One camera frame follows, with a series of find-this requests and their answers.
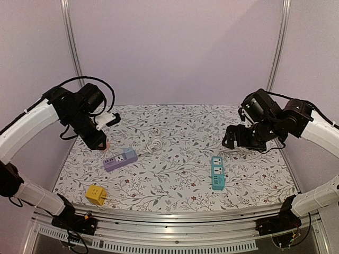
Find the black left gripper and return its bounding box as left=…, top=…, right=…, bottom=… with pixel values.
left=65, top=108, right=107, bottom=150

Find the pink charger plug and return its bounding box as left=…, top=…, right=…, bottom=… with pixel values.
left=102, top=142, right=110, bottom=152

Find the yellow cube socket adapter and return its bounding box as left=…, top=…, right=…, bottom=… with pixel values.
left=85, top=185, right=107, bottom=206

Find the blue charger plug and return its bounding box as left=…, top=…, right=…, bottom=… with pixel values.
left=123, top=147, right=138, bottom=161

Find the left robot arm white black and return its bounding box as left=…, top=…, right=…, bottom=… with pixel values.
left=1, top=83, right=108, bottom=235

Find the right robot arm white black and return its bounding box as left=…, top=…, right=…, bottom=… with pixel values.
left=222, top=88, right=338, bottom=235

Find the purple power strip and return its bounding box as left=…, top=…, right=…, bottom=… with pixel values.
left=103, top=153, right=137, bottom=172

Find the teal power strip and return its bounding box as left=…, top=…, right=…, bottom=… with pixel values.
left=211, top=156, right=225, bottom=191

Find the floral patterned table mat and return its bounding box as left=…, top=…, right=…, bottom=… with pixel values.
left=54, top=105, right=298, bottom=213

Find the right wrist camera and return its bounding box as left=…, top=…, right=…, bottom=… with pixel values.
left=238, top=107, right=253, bottom=128

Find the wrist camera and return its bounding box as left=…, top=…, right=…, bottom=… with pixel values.
left=95, top=112, right=121, bottom=130
left=238, top=107, right=253, bottom=128

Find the white coiled cable right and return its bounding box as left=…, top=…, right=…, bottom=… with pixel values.
left=217, top=147, right=244, bottom=156

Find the white coiled cable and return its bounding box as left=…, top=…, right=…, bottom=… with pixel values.
left=217, top=147, right=244, bottom=156
left=137, top=126, right=165, bottom=157

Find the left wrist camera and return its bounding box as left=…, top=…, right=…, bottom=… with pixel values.
left=95, top=112, right=121, bottom=130

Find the white coiled cable left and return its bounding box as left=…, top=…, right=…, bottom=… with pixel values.
left=137, top=126, right=165, bottom=157

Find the right aluminium frame post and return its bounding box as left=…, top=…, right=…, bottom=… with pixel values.
left=266, top=0, right=291, bottom=92

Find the aluminium frame post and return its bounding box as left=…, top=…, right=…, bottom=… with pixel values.
left=266, top=0, right=291, bottom=92
left=60, top=0, right=83, bottom=76

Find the left aluminium frame post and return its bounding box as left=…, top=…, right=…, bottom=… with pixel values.
left=60, top=0, right=83, bottom=76

